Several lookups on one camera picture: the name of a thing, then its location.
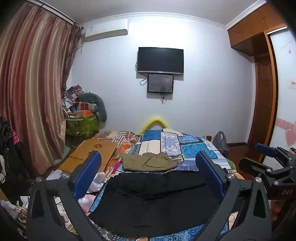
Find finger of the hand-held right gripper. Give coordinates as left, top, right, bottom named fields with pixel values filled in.
left=239, top=157, right=274, bottom=178
left=255, top=143, right=281, bottom=161

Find pile of colourful clutter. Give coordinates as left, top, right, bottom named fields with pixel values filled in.
left=61, top=84, right=93, bottom=117

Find curtain rod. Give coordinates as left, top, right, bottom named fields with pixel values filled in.
left=25, top=0, right=77, bottom=24

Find dark hanging clothes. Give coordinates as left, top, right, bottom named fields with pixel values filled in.
left=0, top=116, right=31, bottom=205

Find green bag with clutter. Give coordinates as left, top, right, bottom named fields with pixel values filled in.
left=65, top=113, right=100, bottom=136

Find wooden folding lap table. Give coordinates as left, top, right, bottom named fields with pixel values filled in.
left=59, top=138, right=118, bottom=173

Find striped red brown curtain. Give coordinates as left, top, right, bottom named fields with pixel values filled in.
left=0, top=2, right=81, bottom=177

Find blue patchwork blanket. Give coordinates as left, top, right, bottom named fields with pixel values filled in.
left=88, top=128, right=237, bottom=241

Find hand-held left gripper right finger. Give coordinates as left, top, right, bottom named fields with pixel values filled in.
left=195, top=151, right=272, bottom=241

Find small black wall monitor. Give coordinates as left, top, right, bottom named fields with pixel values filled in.
left=147, top=74, right=174, bottom=94

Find yellow foam tube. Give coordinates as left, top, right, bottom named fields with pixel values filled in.
left=138, top=116, right=171, bottom=135

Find wooden overhead cabinet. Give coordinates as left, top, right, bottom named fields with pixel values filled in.
left=227, top=3, right=288, bottom=56

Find pink heart sticker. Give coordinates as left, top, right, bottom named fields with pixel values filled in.
left=275, top=117, right=296, bottom=147

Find white crumpled cloth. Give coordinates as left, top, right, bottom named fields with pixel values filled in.
left=46, top=170, right=107, bottom=210

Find white air conditioner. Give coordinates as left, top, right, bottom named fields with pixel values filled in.
left=83, top=19, right=129, bottom=42

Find grey plush pillow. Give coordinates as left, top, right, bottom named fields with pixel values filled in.
left=77, top=93, right=107, bottom=121

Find grey bag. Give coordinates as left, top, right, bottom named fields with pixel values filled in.
left=212, top=131, right=229, bottom=153

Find white sliding wardrobe door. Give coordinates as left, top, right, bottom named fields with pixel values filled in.
left=262, top=26, right=296, bottom=168

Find black pants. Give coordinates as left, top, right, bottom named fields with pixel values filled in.
left=89, top=171, right=234, bottom=237

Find olive green folded pants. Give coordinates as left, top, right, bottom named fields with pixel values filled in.
left=120, top=152, right=177, bottom=172

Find orange striped blanket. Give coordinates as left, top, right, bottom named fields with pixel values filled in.
left=95, top=130, right=140, bottom=178

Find black wall television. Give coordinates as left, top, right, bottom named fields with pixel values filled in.
left=137, top=47, right=184, bottom=75

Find person's right hand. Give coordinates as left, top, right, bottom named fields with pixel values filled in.
left=270, top=200, right=282, bottom=222

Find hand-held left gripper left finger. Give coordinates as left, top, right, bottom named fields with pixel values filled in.
left=26, top=151, right=109, bottom=241

